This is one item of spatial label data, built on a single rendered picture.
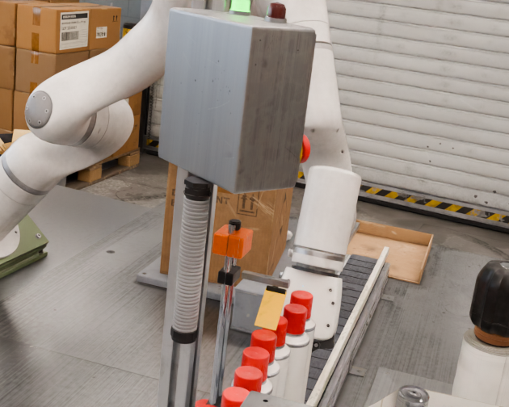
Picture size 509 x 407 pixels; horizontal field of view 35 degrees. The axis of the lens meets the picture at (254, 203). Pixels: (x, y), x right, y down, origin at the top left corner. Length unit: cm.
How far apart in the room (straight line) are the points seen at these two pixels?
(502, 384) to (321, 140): 45
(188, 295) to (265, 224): 74
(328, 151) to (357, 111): 426
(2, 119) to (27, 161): 342
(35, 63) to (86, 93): 334
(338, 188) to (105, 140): 56
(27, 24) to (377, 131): 237
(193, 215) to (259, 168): 10
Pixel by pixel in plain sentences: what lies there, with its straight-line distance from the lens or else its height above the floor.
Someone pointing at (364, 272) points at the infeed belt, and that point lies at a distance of 188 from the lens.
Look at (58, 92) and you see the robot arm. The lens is 153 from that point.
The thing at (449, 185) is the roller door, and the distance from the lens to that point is 552.
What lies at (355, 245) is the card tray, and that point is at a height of 83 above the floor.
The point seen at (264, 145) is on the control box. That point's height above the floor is 134.
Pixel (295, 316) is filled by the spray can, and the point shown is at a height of 108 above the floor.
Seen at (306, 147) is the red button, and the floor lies 133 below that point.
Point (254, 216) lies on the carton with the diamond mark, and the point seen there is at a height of 102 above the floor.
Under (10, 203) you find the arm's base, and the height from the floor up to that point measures 101.
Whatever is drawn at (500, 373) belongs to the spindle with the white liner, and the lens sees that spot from 118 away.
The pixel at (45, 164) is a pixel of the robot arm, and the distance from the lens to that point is 164.
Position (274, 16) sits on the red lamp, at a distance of 94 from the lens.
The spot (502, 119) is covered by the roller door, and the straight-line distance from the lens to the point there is 539.
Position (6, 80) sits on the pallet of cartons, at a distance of 499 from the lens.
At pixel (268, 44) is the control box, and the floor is 146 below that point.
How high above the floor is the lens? 154
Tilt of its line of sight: 17 degrees down
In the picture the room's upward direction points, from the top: 7 degrees clockwise
